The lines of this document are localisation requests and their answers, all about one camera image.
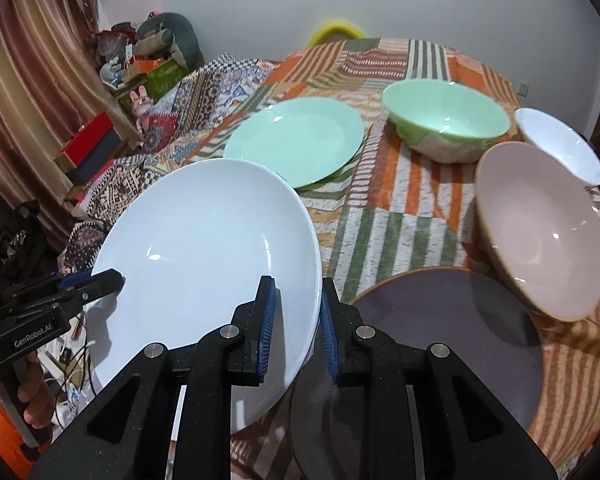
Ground large white plate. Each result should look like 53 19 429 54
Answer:
85 158 324 435

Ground pink bowl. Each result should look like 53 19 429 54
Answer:
475 141 600 322

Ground white bowl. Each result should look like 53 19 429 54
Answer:
514 107 600 187

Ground green cardboard box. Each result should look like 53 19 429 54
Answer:
145 60 191 101

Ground person's left hand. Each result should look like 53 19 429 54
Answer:
17 351 57 429

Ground mint green plate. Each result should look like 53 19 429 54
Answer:
223 97 366 190

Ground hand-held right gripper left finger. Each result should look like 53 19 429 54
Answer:
30 275 281 480

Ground black box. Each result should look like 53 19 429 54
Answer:
67 130 128 186

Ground striped brown curtain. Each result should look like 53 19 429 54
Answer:
0 0 136 256

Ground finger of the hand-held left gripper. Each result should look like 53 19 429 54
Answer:
0 270 96 302
7 268 127 320

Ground pink bunny toy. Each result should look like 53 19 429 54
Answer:
130 85 156 136

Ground mint green bowl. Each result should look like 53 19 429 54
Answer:
382 80 511 163

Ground orange striped patchwork blanket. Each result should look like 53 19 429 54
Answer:
180 37 600 480

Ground grey purple plate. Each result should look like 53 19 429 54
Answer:
290 266 546 480

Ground yellow curved chair back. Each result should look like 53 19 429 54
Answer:
305 20 368 47

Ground person's orange clothing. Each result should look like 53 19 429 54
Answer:
0 365 28 458

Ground tangled white cables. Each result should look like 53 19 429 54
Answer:
50 310 103 426

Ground dark cloth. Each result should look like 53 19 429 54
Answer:
0 195 56 311

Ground red box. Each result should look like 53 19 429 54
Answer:
55 111 113 167

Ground geometric patterned blanket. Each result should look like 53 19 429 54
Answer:
62 53 281 276

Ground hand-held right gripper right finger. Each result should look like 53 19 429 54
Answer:
319 277 566 480

